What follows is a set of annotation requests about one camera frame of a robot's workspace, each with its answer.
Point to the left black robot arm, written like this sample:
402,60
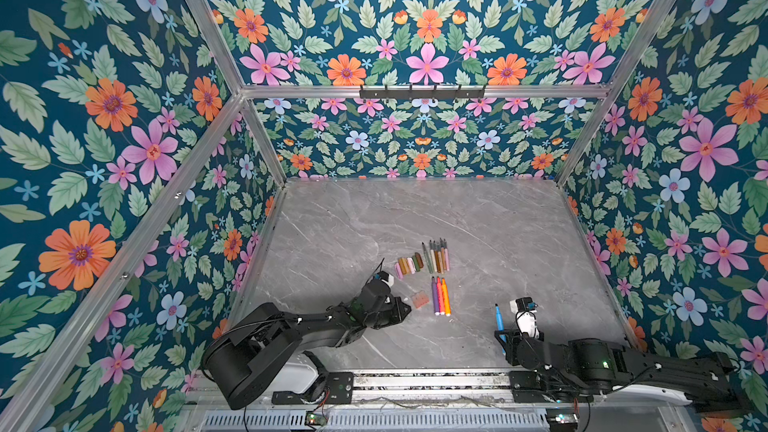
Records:
269,353

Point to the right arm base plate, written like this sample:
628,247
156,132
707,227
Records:
533,387

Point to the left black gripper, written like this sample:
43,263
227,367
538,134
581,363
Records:
399,305

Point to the purple marker pen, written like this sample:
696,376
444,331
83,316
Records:
435,296

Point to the blue marker pen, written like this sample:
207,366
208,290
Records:
498,318

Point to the ochre brown marker pen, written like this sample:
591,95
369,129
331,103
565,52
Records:
441,256

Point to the red marker pen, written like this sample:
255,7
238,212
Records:
440,299

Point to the aluminium front rail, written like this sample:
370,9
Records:
488,386

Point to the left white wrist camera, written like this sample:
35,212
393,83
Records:
385,277

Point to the dark green brown marker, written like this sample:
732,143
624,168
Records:
428,259

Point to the ochre pen cap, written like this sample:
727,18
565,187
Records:
403,266

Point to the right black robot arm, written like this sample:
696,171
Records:
584,369

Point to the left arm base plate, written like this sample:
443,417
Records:
333,388

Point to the black hook bar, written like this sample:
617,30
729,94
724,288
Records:
412,92

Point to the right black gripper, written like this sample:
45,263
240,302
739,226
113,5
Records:
510,347

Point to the orange marker pen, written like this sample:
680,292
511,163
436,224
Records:
445,298

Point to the white vented cable duct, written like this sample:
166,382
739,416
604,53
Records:
375,420

